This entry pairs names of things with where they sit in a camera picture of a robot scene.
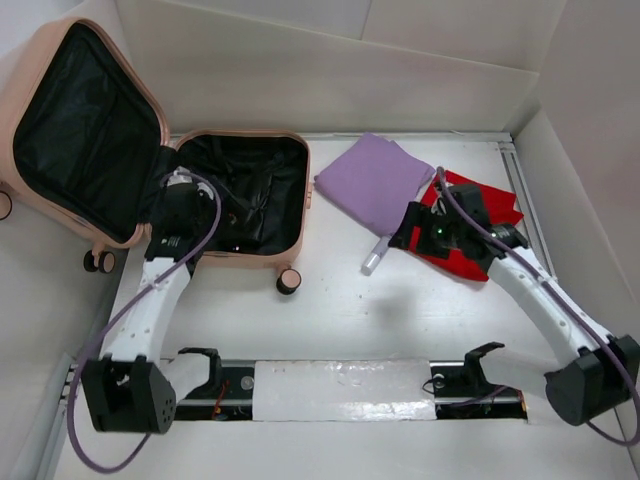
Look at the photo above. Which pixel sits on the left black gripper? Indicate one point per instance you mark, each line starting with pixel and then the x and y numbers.
pixel 233 207

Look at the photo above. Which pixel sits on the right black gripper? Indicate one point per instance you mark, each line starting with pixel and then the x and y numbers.
pixel 417 214

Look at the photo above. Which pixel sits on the purple cloth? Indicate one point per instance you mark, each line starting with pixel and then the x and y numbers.
pixel 373 182

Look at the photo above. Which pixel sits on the red cloth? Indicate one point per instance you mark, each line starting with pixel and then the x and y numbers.
pixel 492 208

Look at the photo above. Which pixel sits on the pink hard-shell suitcase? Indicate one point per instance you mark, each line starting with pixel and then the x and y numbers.
pixel 84 141

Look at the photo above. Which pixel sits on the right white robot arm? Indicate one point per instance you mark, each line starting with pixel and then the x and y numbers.
pixel 592 371

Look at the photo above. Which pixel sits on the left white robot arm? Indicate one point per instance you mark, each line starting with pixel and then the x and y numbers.
pixel 127 387

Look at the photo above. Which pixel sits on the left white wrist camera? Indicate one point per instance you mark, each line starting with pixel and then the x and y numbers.
pixel 183 177

